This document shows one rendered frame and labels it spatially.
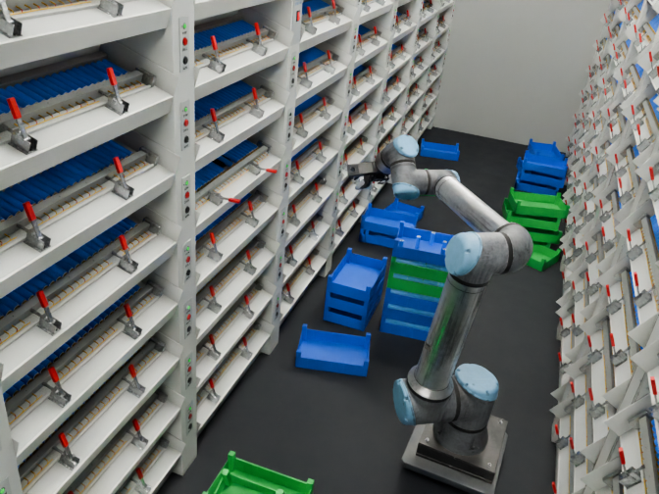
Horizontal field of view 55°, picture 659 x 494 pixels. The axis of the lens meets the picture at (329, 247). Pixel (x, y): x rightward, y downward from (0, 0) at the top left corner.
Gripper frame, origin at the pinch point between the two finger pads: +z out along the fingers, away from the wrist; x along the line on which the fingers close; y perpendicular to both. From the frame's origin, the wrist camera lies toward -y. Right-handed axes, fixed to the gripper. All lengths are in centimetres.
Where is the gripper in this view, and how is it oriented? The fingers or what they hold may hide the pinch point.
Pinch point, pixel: (355, 182)
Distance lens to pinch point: 252.5
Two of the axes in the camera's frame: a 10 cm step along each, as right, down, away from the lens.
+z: -4.3, 2.8, 8.6
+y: 9.0, 0.3, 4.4
